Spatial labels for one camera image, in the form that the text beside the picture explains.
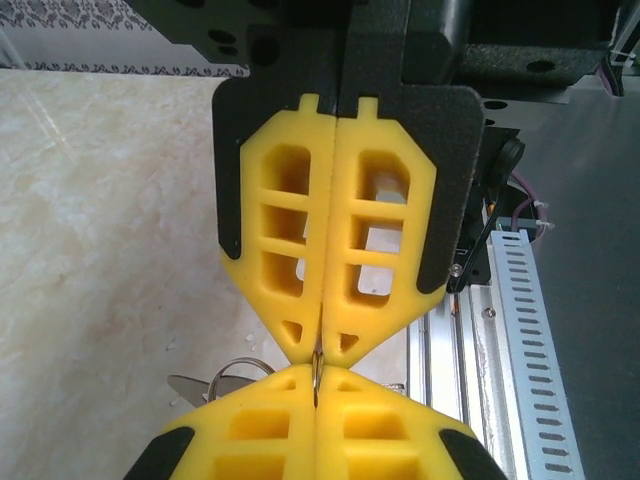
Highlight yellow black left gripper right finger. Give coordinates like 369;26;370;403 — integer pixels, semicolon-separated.
316;366;507;480

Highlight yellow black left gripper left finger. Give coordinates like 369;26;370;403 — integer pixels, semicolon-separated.
129;363;319;480

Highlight linked small silver rings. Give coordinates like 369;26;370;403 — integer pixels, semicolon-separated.
207;355;277;402

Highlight thin silver keyring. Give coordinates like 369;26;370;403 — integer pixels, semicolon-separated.
309;349;326;407

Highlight long aluminium mounting rail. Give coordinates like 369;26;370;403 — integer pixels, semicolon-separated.
404;279;501;480

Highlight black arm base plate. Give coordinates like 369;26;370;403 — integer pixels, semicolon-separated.
447;234;496;296

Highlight slotted grey cable duct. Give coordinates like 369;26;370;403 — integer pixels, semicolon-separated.
487;229;587;480

